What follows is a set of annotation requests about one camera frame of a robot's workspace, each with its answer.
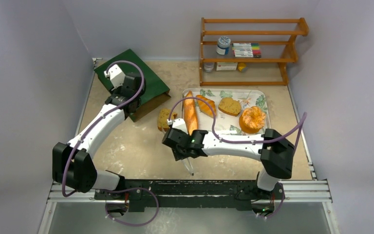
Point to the orange fake baguette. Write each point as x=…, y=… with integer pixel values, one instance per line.
x=190, y=114

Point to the set of coloured markers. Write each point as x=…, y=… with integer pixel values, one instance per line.
x=246, y=50

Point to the green paper bag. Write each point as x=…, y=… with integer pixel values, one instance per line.
x=156, y=93

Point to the white green small box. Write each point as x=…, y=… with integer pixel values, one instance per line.
x=226, y=66

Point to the blue jar patterned lid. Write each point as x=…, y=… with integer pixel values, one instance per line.
x=223, y=45

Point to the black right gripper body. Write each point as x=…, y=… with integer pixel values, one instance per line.
x=180, y=152

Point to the metal tongs white grips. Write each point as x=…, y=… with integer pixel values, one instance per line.
x=188, y=165

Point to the orange fake bread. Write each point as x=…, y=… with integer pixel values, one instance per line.
x=251, y=121

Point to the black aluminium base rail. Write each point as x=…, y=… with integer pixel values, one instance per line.
x=242, y=195

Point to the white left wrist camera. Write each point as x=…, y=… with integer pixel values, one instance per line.
x=115, y=76

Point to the small yellow object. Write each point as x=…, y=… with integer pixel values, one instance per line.
x=241, y=67

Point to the small grey jar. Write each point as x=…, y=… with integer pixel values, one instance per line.
x=209, y=67

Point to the orange wooden shelf rack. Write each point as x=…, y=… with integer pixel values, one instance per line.
x=208, y=45

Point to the brown fake bread slice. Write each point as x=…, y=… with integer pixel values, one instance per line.
x=230, y=106

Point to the leaf pattern serving tray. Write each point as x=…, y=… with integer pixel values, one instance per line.
x=227, y=124

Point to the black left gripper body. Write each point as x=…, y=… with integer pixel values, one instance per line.
x=117, y=91

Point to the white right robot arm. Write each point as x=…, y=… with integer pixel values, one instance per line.
x=273, y=150

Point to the orange fake croissant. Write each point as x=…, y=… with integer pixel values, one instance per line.
x=207, y=106

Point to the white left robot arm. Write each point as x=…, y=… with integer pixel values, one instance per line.
x=72, y=162

